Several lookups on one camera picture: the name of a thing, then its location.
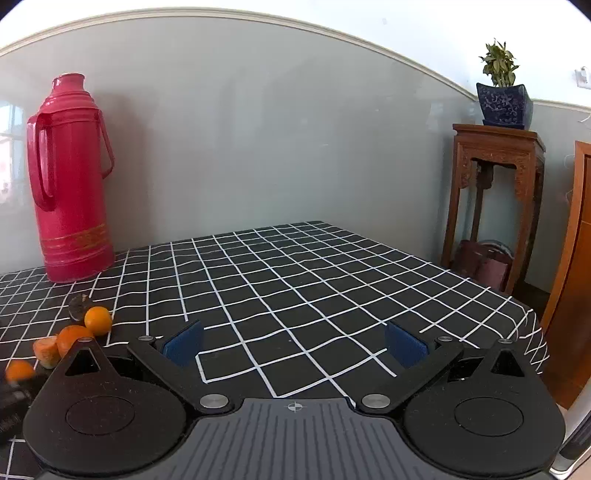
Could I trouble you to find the green potted plant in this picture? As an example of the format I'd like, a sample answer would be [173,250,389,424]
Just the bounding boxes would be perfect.
[480,40,519,87]

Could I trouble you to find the red thermos flask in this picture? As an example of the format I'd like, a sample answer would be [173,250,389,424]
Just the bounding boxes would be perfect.
[26,73,115,283]

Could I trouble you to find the white wall socket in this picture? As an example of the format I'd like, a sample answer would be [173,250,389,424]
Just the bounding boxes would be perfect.
[575,67,591,89]

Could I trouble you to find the large orange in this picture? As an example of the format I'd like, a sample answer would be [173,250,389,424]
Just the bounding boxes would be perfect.
[5,359,35,382]

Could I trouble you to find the dark mangosteen near thermos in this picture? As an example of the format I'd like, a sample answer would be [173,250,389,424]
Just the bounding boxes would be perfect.
[68,293,94,323]

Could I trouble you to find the wooden door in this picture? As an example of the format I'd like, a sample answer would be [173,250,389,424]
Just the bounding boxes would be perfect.
[542,141,591,409]

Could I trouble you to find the cut orange persimmon piece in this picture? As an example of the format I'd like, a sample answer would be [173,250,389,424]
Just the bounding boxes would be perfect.
[33,336,61,370]

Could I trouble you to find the black white grid tablecloth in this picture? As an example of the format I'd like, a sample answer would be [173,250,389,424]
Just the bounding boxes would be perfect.
[1,221,546,479]

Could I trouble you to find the carved wooden plant stand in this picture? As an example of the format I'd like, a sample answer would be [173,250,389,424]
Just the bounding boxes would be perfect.
[441,123,546,294]

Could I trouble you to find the blue ceramic plant pot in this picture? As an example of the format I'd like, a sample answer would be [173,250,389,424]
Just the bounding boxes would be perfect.
[477,83,533,130]

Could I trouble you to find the small orange tangerine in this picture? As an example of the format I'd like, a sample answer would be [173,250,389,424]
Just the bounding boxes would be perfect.
[84,306,112,337]

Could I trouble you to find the medium orange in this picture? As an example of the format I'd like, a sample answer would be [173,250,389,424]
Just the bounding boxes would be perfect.
[56,325,94,358]

